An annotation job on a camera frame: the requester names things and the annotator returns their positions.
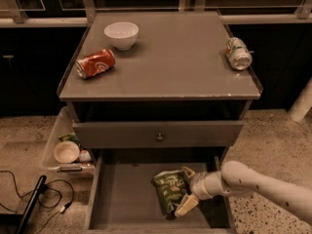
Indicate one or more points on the black bar on floor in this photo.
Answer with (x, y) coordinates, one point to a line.
(31, 204)

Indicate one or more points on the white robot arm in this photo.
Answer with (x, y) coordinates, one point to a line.
(235, 179)

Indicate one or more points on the small white bowl in bin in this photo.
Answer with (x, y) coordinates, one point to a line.
(66, 152)

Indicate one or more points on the grey drawer cabinet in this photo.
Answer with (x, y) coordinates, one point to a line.
(176, 71)

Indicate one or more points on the red soda can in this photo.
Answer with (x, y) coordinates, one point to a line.
(93, 64)

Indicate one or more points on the small red white item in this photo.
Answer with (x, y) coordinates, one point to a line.
(84, 156)

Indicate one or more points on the green jalapeno chip bag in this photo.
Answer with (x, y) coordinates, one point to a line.
(170, 188)

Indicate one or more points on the green snack bag in bin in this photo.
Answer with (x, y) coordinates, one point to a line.
(70, 137)

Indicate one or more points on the open grey lower drawer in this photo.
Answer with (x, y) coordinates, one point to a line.
(124, 201)

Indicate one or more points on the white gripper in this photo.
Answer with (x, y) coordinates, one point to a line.
(199, 183)

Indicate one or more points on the closed grey upper drawer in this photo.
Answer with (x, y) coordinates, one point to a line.
(143, 134)

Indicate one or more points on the round brass drawer knob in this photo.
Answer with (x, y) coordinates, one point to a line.
(160, 137)

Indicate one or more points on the clear plastic storage bin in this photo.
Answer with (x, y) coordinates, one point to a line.
(62, 126)

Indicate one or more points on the white ceramic bowl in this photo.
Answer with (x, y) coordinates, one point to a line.
(122, 35)

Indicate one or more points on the metal window railing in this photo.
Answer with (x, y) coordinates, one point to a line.
(40, 13)

